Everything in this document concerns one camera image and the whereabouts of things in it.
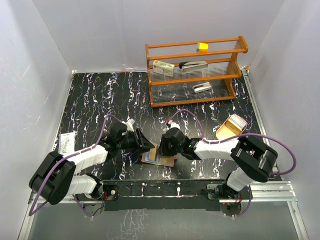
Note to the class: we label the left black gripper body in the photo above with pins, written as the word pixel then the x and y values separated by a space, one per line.
pixel 129 142

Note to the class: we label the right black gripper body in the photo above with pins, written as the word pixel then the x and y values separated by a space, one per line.
pixel 168 149

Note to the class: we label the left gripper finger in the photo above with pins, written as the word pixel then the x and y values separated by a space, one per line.
pixel 145 146
pixel 140 137

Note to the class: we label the gold VIP credit card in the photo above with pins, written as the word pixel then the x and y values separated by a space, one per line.
pixel 167 160

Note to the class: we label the pink leather card holder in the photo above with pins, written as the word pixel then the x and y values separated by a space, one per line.
pixel 158 159

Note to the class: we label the stack of credit cards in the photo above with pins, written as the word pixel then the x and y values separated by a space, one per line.
pixel 238 122

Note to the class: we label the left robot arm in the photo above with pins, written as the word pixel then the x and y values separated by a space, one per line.
pixel 57 176

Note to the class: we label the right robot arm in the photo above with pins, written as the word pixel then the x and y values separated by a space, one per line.
pixel 254 158

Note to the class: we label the beige oval card tray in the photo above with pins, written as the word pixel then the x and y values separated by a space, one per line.
pixel 227 130

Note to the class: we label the small white stapler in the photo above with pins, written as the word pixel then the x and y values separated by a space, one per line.
pixel 205 86

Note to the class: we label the white printed leaflet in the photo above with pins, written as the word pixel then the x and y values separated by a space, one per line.
pixel 66 143

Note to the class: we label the orange wooden shelf rack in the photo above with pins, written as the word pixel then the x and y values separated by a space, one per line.
pixel 223 68

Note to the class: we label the white staples box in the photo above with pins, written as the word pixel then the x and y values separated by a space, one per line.
pixel 163 68

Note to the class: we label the grey black stapler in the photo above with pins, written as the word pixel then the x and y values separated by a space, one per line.
pixel 192 66

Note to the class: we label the yellow grey eraser block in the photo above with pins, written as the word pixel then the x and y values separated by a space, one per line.
pixel 202 47

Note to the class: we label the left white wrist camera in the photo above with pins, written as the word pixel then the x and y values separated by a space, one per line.
pixel 129 124

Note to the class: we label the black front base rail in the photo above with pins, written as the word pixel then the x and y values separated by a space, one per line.
pixel 174 194

